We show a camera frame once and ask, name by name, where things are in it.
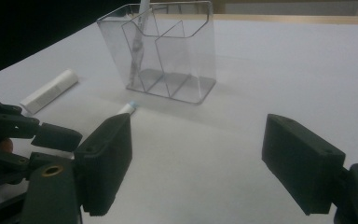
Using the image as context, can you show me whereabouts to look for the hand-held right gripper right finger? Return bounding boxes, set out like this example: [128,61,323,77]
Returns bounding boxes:
[261,113,347,217]

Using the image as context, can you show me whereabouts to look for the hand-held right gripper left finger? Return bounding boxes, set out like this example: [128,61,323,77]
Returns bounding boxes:
[74,112,133,217]

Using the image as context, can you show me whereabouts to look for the clear plastic pen holder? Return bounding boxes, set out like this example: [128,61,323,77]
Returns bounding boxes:
[96,0,217,105]

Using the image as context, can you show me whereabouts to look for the white pen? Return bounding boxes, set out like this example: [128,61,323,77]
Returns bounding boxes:
[117,100,140,117]

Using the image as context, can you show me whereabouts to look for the white cylindrical tube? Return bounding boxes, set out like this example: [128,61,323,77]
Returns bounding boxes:
[20,68,79,116]

